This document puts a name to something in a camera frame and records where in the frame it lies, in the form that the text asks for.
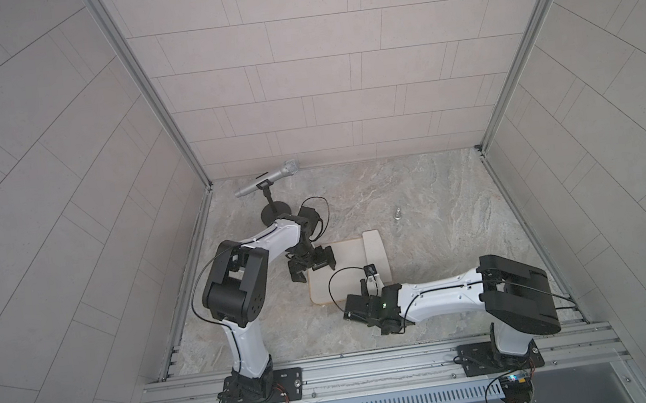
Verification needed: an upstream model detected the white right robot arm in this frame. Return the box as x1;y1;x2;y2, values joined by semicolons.
342;254;562;371

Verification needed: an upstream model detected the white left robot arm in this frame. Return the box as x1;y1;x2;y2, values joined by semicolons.
202;206;337;401

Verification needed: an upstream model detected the right green circuit board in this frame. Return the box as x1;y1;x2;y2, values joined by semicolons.
498;373;535;403

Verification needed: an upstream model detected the beige cutting board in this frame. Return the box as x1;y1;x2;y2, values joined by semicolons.
307;237;368;306

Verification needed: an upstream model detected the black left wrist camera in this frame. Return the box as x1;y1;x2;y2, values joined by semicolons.
298;195;331;242

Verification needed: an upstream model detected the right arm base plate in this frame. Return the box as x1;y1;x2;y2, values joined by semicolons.
453;340;545;378

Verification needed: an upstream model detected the grey handheld microphone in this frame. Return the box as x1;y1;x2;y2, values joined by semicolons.
235;159;300;198

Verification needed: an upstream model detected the black microphone stand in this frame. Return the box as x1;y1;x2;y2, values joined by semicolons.
257;179;291;226

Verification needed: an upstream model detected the aluminium mounting rail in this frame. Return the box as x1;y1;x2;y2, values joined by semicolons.
139;321;630;403

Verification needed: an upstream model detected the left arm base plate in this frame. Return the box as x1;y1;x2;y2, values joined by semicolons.
220;367;303;403

